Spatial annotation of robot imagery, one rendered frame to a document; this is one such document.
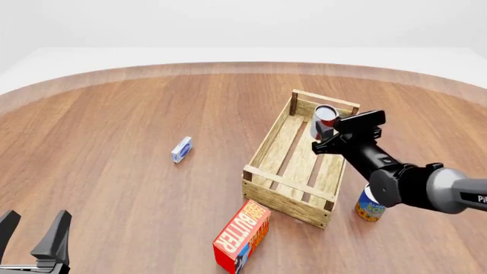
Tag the red tomato sauce can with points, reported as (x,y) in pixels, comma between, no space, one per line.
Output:
(326,115)

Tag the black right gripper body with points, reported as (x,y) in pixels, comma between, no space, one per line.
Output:
(327,145)

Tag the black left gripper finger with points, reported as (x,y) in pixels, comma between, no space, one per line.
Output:
(55,242)
(8,225)

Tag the red butter box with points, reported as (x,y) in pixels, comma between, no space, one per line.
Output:
(237,237)

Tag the small blue and white box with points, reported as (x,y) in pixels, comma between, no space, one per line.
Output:
(182,150)

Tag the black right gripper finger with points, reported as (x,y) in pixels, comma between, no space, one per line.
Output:
(325,133)

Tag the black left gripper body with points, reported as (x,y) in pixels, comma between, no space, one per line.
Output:
(34,270)

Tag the wooden slat tray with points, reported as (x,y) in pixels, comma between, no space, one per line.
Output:
(293,171)

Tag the blue and orange soup can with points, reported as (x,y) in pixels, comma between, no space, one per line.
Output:
(368,211)

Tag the grey and black right robot arm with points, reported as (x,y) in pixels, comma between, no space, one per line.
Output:
(403,179)

